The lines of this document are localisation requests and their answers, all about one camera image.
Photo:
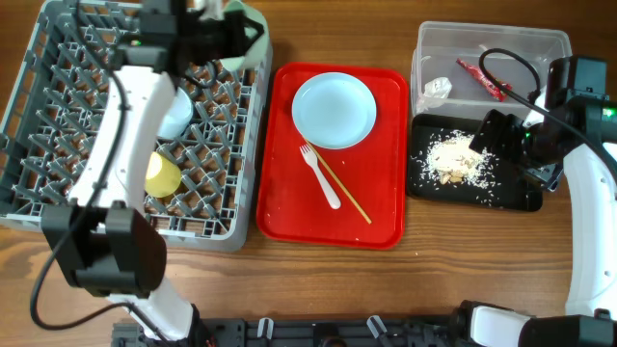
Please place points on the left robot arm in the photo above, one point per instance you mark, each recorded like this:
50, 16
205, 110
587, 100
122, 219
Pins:
101, 238

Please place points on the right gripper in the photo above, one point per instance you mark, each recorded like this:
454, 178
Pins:
508, 125

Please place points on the light green bowl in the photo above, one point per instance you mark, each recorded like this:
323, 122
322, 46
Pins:
258, 50

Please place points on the wooden chopstick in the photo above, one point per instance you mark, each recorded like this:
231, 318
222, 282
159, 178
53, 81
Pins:
338, 181

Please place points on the large light blue plate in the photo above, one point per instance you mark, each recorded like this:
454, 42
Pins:
334, 110

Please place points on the red plastic tray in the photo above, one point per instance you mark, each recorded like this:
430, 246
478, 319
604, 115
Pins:
291, 205

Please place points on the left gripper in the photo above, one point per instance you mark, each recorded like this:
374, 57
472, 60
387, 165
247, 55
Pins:
237, 26

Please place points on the red snack wrapper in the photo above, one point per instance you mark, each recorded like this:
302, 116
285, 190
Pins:
476, 73

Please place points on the black plastic tray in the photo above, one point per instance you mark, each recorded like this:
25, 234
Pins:
514, 191

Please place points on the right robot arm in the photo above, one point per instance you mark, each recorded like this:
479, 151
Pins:
578, 132

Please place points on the rice and food scraps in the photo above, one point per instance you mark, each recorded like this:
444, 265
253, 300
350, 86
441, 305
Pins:
447, 162

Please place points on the yellow cup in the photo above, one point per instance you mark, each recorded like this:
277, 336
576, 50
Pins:
163, 177

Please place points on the grey dishwasher rack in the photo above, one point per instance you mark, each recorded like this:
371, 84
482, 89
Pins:
57, 104

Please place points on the white napkin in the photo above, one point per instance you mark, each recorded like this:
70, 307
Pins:
436, 92

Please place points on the clear plastic bin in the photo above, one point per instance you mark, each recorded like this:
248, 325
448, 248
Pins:
440, 44

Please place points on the white plastic fork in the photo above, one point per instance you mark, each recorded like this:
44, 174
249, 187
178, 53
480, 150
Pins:
312, 161

